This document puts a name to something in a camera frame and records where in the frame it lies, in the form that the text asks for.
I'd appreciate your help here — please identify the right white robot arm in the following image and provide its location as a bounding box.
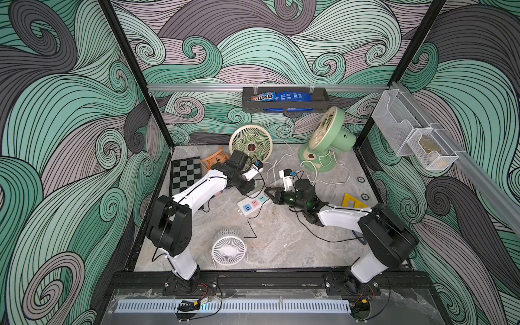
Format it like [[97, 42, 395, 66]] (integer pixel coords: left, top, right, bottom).
[[265, 179, 418, 286]]

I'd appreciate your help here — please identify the perforated white metal strip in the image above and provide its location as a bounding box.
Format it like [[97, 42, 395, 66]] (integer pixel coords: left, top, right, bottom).
[[115, 299, 351, 314]]

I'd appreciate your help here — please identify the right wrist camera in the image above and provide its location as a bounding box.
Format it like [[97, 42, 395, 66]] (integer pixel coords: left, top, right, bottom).
[[279, 169, 295, 192]]

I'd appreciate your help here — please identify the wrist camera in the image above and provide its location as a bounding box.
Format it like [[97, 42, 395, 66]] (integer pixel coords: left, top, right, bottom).
[[279, 169, 295, 192], [230, 150, 264, 181]]

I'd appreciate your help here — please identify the black white chessboard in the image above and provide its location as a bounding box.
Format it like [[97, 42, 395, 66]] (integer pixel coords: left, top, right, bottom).
[[169, 157, 202, 196]]

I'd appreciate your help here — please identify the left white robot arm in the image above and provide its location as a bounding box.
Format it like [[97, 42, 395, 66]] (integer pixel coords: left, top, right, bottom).
[[146, 161, 263, 281]]

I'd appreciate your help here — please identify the round green cream fan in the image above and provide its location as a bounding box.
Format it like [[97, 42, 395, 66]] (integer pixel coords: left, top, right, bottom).
[[229, 125, 273, 162]]

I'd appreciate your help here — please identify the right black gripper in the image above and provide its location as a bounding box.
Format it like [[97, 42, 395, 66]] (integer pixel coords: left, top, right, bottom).
[[268, 185, 308, 211]]

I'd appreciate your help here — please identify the clear plastic wall bin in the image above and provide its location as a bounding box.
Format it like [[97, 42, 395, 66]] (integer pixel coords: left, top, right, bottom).
[[372, 89, 459, 172]]

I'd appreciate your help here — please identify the green pedestal desk fan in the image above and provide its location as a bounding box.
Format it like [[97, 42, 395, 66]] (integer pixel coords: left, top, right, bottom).
[[299, 106, 357, 173]]

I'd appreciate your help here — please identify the black wall basket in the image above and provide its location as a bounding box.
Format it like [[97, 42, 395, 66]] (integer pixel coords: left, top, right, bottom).
[[242, 86, 331, 112]]

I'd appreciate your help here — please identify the white power strip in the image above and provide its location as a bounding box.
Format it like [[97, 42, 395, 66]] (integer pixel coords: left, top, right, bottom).
[[237, 192, 272, 217]]

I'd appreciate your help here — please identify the blue candy packet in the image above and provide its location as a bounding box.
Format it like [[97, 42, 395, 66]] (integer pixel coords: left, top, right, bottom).
[[251, 92, 313, 102]]

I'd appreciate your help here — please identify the white small desk fan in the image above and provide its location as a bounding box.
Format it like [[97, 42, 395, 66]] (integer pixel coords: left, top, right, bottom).
[[211, 228, 247, 266]]

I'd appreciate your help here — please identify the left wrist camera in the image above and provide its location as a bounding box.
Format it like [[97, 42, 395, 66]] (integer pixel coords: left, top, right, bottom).
[[230, 150, 264, 181]]

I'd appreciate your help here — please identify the white pedestal fan cable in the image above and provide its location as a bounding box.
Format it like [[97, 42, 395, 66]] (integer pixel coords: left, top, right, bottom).
[[298, 152, 354, 186]]

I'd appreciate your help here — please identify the yellow triangle ruler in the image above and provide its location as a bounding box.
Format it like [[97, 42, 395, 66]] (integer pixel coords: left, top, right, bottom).
[[341, 194, 368, 209]]

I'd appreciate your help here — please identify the black white fan cable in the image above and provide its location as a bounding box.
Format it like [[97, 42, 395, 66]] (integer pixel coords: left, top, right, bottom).
[[242, 204, 269, 241]]

